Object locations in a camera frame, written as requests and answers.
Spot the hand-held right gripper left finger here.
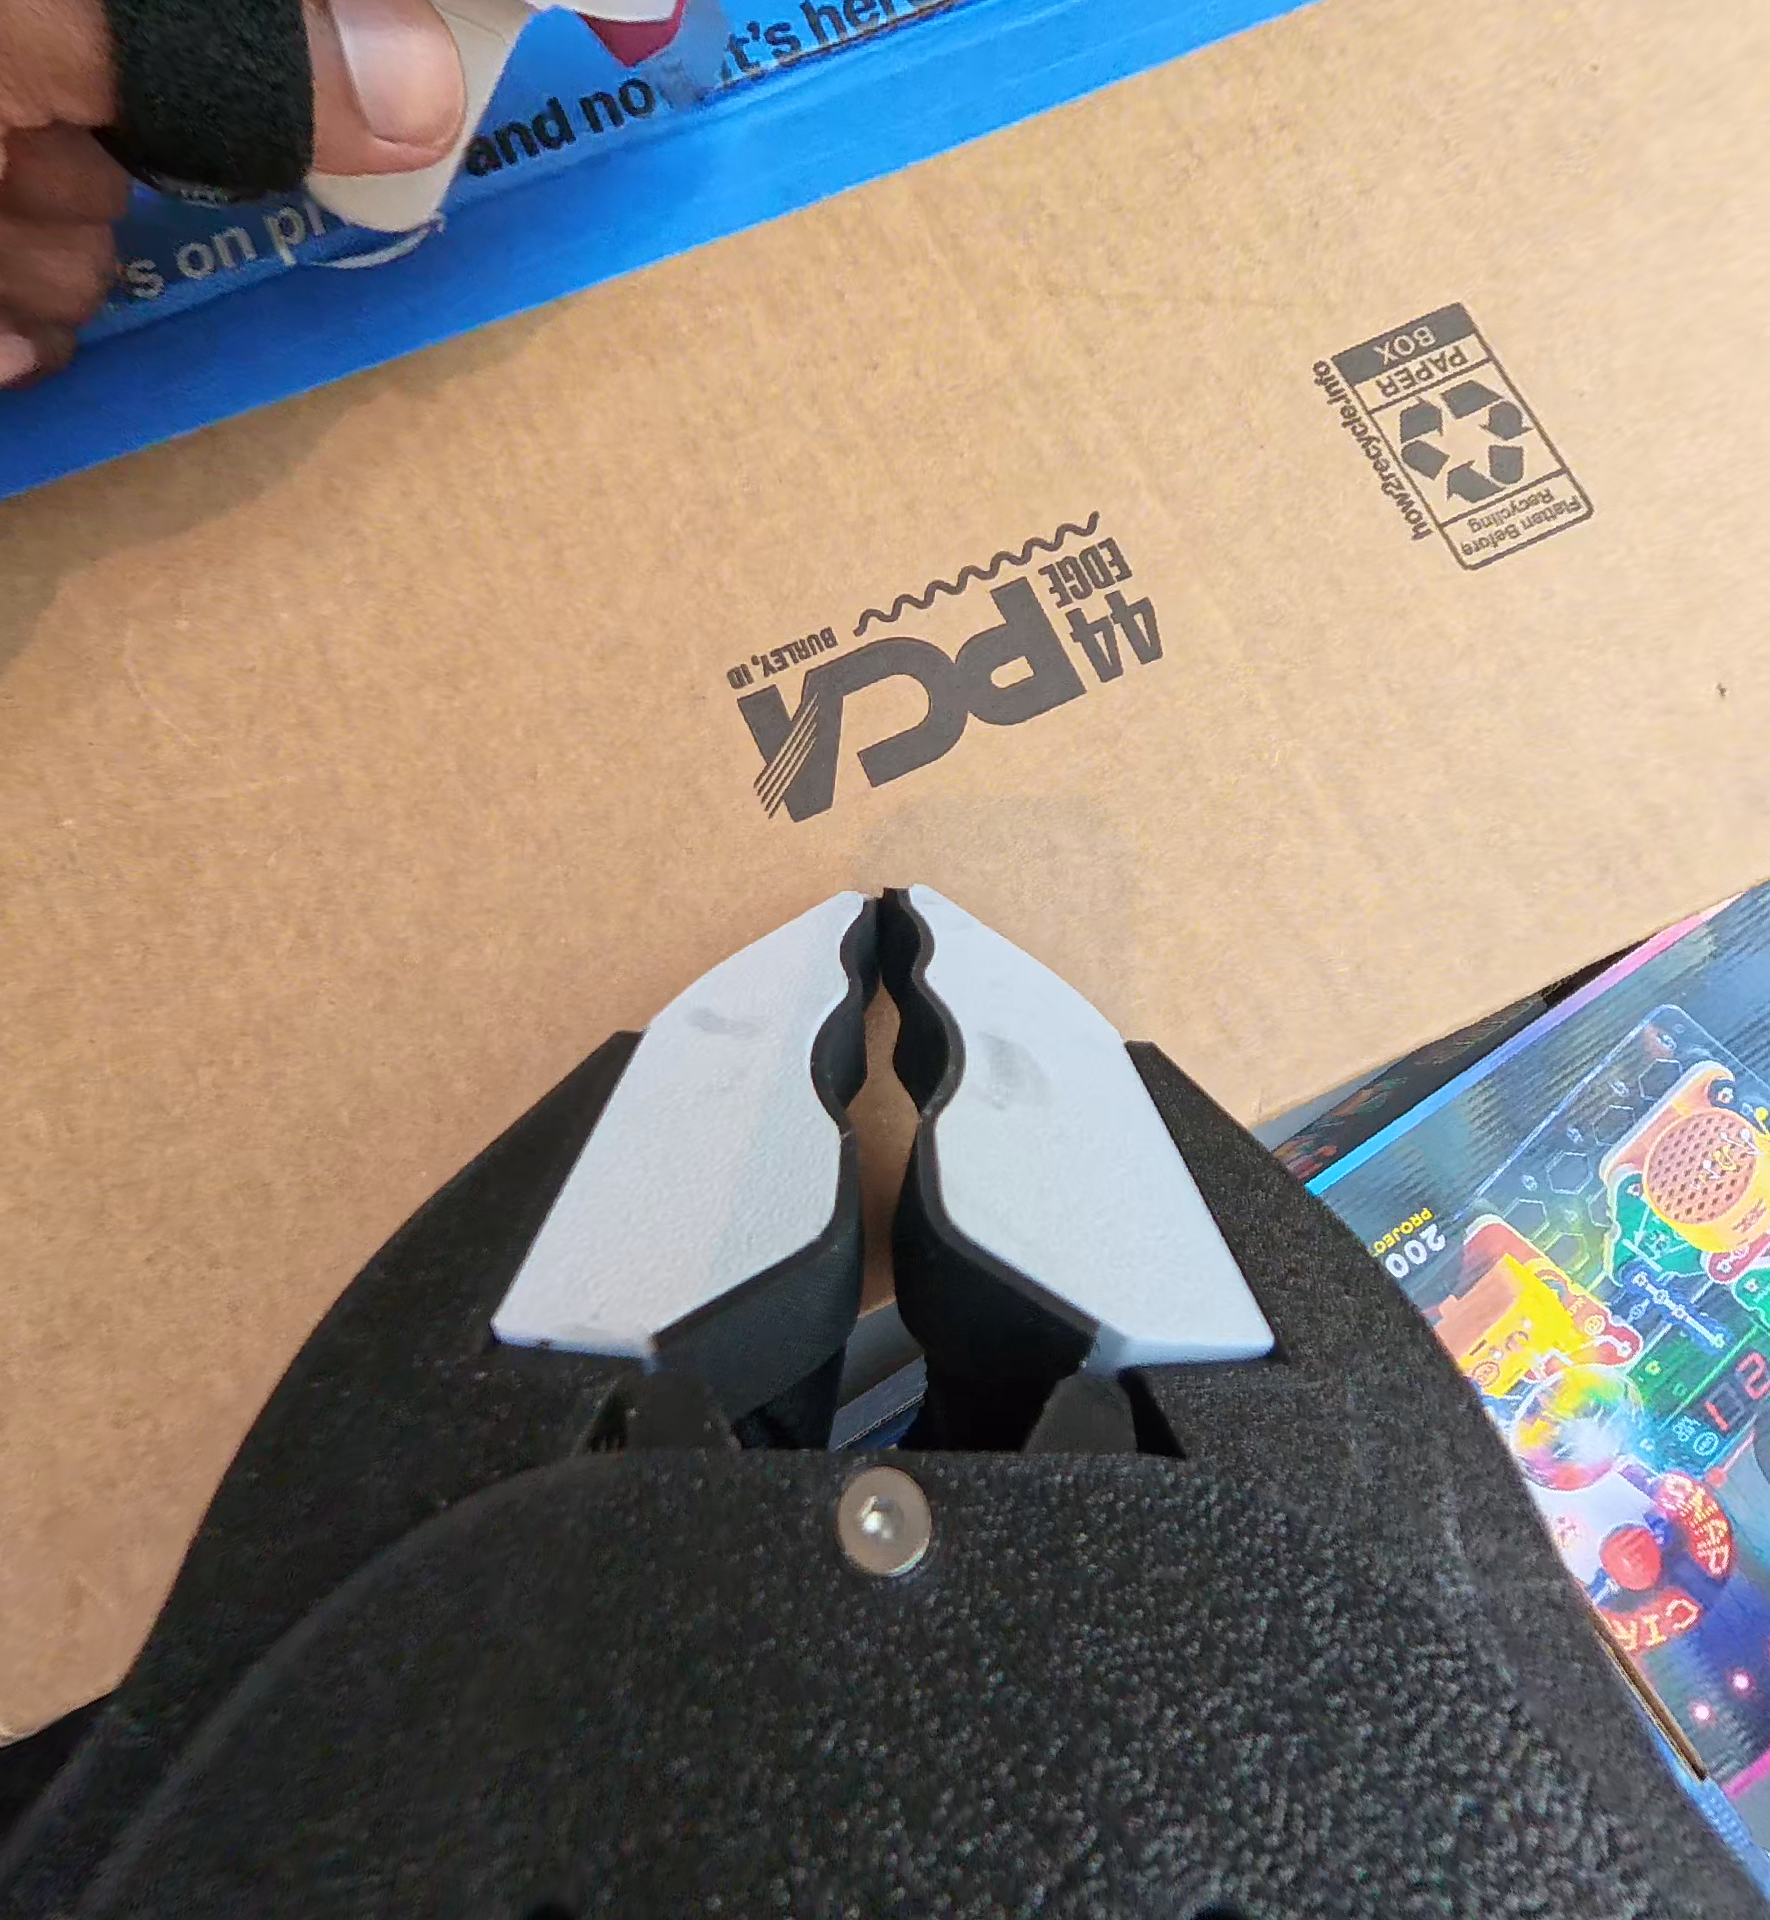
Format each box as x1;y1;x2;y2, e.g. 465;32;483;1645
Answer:
491;892;881;1451

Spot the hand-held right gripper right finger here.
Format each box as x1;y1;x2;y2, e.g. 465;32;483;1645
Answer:
878;884;1278;1451

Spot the cardboard box with blue tape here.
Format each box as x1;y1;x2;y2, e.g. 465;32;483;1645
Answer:
0;0;1770;1762

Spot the person's left hand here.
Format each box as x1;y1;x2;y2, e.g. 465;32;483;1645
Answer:
0;0;469;396

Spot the colourful toy kit box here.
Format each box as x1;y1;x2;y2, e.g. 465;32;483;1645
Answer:
1272;849;1770;1801

